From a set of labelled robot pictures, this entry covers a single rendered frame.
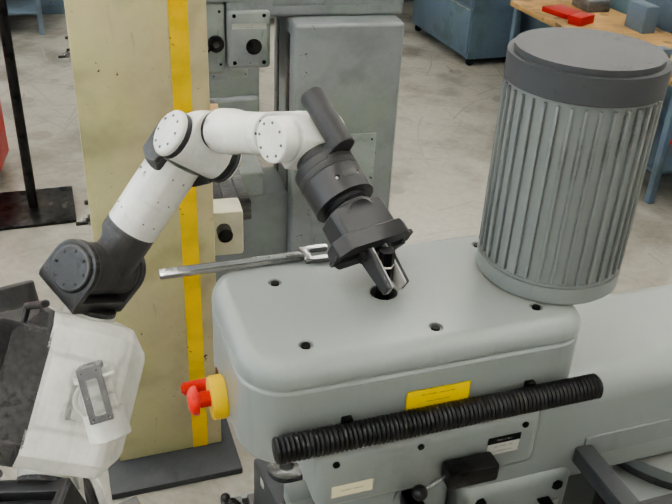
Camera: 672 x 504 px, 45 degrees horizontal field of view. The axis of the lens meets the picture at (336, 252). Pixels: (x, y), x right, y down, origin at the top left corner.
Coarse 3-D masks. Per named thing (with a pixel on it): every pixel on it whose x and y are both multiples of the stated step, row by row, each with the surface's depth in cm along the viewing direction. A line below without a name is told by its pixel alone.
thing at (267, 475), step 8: (256, 464) 191; (264, 464) 191; (272, 464) 190; (288, 464) 192; (296, 464) 190; (256, 472) 192; (264, 472) 189; (272, 472) 187; (280, 472) 188; (288, 472) 188; (296, 472) 188; (256, 480) 194; (264, 480) 187; (272, 480) 187; (280, 480) 186; (288, 480) 186; (296, 480) 187; (256, 488) 195; (264, 488) 188; (272, 488) 185; (280, 488) 185; (256, 496) 196; (264, 496) 190; (272, 496) 183; (280, 496) 183
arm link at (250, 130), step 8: (264, 112) 122; (272, 112) 122; (280, 112) 122; (288, 112) 122; (296, 112) 122; (304, 112) 121; (248, 120) 121; (256, 120) 120; (248, 128) 121; (256, 128) 120; (248, 136) 121; (256, 136) 120; (248, 144) 122; (256, 144) 120; (256, 152) 122
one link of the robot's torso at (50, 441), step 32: (0, 320) 130; (32, 320) 148; (64, 320) 135; (96, 320) 140; (0, 352) 130; (32, 352) 132; (64, 352) 134; (96, 352) 137; (128, 352) 139; (0, 384) 129; (32, 384) 131; (64, 384) 134; (128, 384) 140; (0, 416) 129; (32, 416) 131; (64, 416) 133; (128, 416) 142; (0, 448) 140; (32, 448) 131; (64, 448) 133; (96, 448) 135; (32, 480) 134
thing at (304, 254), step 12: (288, 252) 117; (300, 252) 117; (312, 252) 118; (204, 264) 113; (216, 264) 113; (228, 264) 113; (240, 264) 113; (252, 264) 114; (264, 264) 114; (168, 276) 110; (180, 276) 111
